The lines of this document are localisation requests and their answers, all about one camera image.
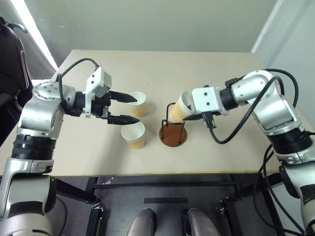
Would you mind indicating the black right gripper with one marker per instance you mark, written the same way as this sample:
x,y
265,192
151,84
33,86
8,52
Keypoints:
x,y
215,113

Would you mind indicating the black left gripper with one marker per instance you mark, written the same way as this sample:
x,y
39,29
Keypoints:
x,y
99,106

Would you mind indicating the ribbed tan paper cup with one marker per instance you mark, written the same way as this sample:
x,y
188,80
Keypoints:
x,y
134,136
179,109
138,104

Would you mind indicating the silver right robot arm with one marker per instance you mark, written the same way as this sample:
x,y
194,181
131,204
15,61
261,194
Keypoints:
x,y
275,108

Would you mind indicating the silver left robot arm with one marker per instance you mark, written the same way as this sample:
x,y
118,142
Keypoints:
x,y
37,115

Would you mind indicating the black floor tape strip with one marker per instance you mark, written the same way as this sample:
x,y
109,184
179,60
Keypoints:
x,y
166,200

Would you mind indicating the dark grey rounded shape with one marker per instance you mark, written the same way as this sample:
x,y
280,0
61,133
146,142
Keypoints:
x,y
200,222
144,222

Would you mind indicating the black office chair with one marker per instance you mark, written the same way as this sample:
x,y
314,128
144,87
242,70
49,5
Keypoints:
x,y
12,73

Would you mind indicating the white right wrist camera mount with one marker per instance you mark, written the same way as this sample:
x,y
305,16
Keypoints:
x,y
206,99

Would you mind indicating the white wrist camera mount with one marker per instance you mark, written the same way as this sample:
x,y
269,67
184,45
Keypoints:
x,y
206,99
96,79

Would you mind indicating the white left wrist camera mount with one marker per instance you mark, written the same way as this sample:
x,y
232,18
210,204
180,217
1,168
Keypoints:
x,y
96,79

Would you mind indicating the black metal table frame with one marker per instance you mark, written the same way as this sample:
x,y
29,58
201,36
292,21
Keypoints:
x,y
162,184

